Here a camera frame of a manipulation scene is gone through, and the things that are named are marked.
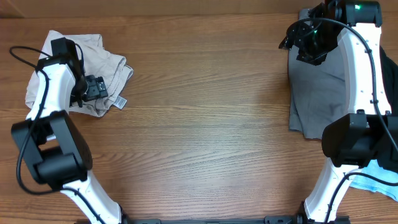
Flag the beige khaki shorts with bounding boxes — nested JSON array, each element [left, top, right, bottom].
[[39, 30, 134, 117]]

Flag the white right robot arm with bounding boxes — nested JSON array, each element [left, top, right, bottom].
[[280, 1, 397, 223]]

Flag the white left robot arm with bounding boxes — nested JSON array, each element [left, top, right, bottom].
[[11, 38, 130, 223]]

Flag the grey shorts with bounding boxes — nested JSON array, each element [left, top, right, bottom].
[[287, 7, 349, 140]]

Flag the black garment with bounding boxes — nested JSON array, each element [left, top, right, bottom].
[[378, 47, 397, 172]]

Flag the light blue garment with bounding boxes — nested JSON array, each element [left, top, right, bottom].
[[350, 160, 397, 201]]

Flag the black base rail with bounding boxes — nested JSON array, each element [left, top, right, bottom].
[[122, 215, 318, 224]]

